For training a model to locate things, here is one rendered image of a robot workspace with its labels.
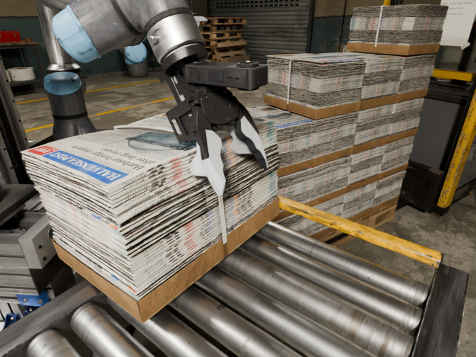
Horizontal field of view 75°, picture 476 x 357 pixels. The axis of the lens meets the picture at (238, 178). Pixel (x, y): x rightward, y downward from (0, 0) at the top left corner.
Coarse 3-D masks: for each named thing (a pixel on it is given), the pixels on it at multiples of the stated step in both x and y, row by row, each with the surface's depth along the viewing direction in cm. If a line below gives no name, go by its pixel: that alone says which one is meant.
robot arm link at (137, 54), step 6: (120, 48) 112; (126, 48) 111; (132, 48) 111; (138, 48) 111; (144, 48) 112; (126, 54) 111; (132, 54) 111; (138, 54) 112; (144, 54) 113; (132, 60) 112; (138, 60) 113
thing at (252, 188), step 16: (176, 128) 61; (224, 128) 58; (272, 128) 62; (272, 144) 63; (240, 160) 56; (256, 160) 60; (272, 160) 65; (240, 176) 57; (256, 176) 61; (272, 176) 67; (240, 192) 59; (256, 192) 63; (272, 192) 68; (240, 208) 60; (256, 208) 64; (240, 224) 61
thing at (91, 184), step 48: (48, 144) 56; (96, 144) 53; (144, 144) 52; (48, 192) 53; (96, 192) 39; (144, 192) 41; (192, 192) 49; (96, 240) 47; (144, 240) 43; (192, 240) 51; (144, 288) 45
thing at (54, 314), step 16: (80, 288) 55; (96, 288) 55; (48, 304) 52; (64, 304) 52; (80, 304) 52; (32, 320) 49; (48, 320) 49; (64, 320) 50; (0, 336) 46; (16, 336) 46; (32, 336) 46; (64, 336) 51; (0, 352) 44; (16, 352) 45; (80, 352) 54
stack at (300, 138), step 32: (288, 128) 129; (320, 128) 140; (352, 128) 153; (384, 128) 168; (288, 160) 136; (352, 160) 163; (288, 192) 144; (320, 192) 158; (352, 192) 175; (288, 224) 153; (320, 224) 169
